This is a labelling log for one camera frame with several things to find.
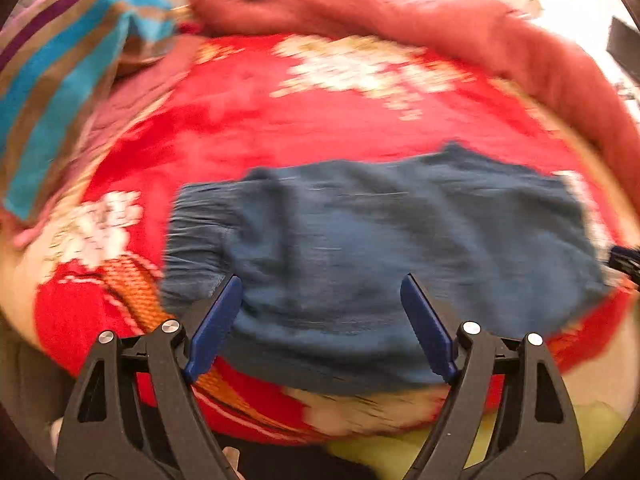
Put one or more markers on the blue brown striped towel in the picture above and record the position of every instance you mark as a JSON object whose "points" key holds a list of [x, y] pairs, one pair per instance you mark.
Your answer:
{"points": [[50, 85]]}

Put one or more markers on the blue denim pants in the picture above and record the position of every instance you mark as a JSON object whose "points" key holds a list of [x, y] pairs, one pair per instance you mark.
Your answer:
{"points": [[350, 240]]}

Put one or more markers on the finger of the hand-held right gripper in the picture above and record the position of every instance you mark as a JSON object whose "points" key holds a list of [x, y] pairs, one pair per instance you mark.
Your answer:
{"points": [[627, 262]]}

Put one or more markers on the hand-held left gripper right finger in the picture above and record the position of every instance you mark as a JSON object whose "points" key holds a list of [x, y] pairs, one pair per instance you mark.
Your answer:
{"points": [[427, 325]]}

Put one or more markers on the rust red quilt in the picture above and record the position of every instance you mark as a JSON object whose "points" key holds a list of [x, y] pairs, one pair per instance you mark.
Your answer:
{"points": [[400, 10]]}

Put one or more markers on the yellow green cloth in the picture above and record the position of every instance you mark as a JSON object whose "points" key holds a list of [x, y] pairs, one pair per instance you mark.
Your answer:
{"points": [[380, 455]]}

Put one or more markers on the pink quilted cloth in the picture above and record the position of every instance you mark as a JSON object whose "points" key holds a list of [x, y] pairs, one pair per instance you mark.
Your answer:
{"points": [[135, 95]]}

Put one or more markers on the red floral blanket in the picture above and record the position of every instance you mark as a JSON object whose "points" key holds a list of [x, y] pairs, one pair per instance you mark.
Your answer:
{"points": [[250, 110]]}

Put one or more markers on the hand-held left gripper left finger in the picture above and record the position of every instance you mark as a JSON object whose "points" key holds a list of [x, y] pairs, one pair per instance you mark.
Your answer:
{"points": [[215, 325]]}

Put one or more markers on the black flat screen television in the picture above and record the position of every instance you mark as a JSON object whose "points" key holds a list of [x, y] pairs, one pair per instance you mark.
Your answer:
{"points": [[625, 45]]}

